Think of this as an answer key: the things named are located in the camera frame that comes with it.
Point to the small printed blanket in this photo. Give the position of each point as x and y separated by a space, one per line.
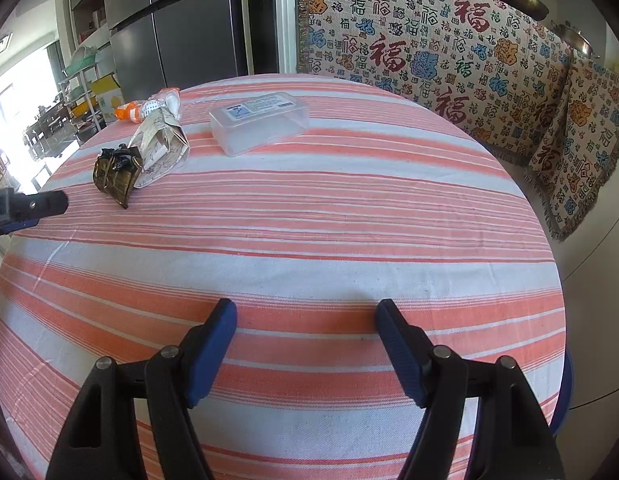
584 150

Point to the large printed blanket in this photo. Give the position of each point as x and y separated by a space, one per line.
414 45

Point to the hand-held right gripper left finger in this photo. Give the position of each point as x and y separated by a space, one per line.
212 355

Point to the pink white striped tablecloth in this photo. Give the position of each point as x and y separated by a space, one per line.
299 240

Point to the metal storage rack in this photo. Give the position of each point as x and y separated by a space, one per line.
76 95

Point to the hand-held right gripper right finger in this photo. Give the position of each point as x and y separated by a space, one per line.
399 350

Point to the silver frying pan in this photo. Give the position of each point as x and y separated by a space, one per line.
577 40

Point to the green plastic basket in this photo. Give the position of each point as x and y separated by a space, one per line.
84 56

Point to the clear plastic box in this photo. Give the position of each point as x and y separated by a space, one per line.
259 125

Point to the yellow cardboard box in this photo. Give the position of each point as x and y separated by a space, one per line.
109 100

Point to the dark dining chairs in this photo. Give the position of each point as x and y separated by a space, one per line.
46 132

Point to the gold brown wrapper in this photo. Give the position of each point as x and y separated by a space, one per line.
114 175

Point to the orange white snack packet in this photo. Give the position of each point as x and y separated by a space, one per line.
134 110

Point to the grey refrigerator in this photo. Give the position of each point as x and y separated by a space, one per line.
189 25

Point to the crumpled printed paper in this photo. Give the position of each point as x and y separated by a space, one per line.
162 145

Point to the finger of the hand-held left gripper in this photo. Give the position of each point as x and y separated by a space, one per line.
39 204

